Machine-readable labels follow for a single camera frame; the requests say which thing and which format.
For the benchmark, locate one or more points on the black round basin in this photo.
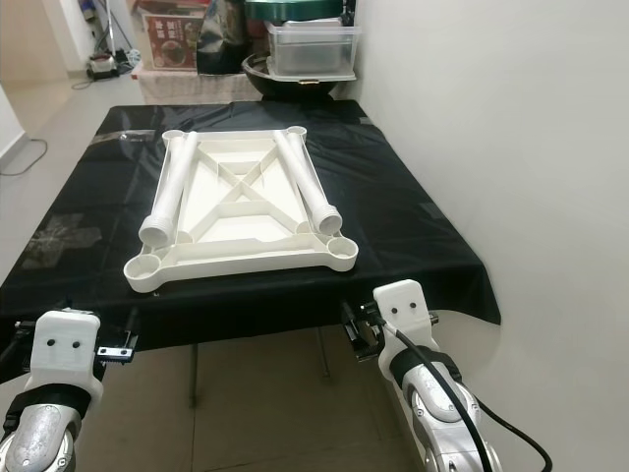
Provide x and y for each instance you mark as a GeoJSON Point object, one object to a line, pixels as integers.
{"type": "Point", "coordinates": [265, 84]}

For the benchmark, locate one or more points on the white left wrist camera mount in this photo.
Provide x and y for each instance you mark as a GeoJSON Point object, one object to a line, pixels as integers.
{"type": "Point", "coordinates": [64, 349]}

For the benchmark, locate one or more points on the small black white appliance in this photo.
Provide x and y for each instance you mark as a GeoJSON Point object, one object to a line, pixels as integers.
{"type": "Point", "coordinates": [103, 67]}

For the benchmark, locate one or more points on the clear plastic storage box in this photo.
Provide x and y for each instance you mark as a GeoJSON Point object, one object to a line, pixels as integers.
{"type": "Point", "coordinates": [310, 51]}

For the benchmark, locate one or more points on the small clear tape patch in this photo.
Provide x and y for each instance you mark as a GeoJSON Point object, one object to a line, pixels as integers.
{"type": "Point", "coordinates": [432, 211]}

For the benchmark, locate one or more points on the long clear tape strip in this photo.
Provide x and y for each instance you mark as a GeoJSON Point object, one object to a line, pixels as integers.
{"type": "Point", "coordinates": [123, 139]}

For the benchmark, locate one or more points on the red printed carton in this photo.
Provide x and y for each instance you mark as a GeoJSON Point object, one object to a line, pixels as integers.
{"type": "Point", "coordinates": [172, 39]}

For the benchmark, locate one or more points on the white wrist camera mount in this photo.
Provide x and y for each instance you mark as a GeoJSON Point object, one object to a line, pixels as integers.
{"type": "Point", "coordinates": [403, 315]}
{"type": "Point", "coordinates": [64, 349]}

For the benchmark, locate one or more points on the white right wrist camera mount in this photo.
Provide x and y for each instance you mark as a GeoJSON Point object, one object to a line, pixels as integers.
{"type": "Point", "coordinates": [403, 315]}

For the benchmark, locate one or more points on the dark plastic bag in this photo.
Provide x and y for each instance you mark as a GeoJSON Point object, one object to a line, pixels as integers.
{"type": "Point", "coordinates": [226, 34]}

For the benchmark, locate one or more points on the dark green round lid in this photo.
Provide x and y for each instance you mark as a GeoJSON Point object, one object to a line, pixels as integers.
{"type": "Point", "coordinates": [295, 10]}

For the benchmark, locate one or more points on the white plastic table leg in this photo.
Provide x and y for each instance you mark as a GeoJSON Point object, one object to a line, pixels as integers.
{"type": "Point", "coordinates": [310, 187]}
{"type": "Point", "coordinates": [169, 197]}

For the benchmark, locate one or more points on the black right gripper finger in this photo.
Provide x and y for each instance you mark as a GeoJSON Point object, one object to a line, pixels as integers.
{"type": "Point", "coordinates": [351, 318]}

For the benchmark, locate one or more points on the cross shaped clear tape patch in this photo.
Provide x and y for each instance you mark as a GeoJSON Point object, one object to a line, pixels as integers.
{"type": "Point", "coordinates": [64, 241]}

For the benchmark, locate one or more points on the black tablecloth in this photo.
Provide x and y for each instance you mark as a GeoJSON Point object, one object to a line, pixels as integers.
{"type": "Point", "coordinates": [403, 246]}

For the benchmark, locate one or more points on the white plastic table top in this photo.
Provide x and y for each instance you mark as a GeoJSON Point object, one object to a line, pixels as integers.
{"type": "Point", "coordinates": [246, 260]}

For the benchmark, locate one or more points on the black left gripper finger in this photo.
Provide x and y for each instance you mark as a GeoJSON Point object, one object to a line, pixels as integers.
{"type": "Point", "coordinates": [133, 323]}

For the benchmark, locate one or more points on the pink patterned cloth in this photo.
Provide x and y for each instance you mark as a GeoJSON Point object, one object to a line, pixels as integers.
{"type": "Point", "coordinates": [187, 87]}

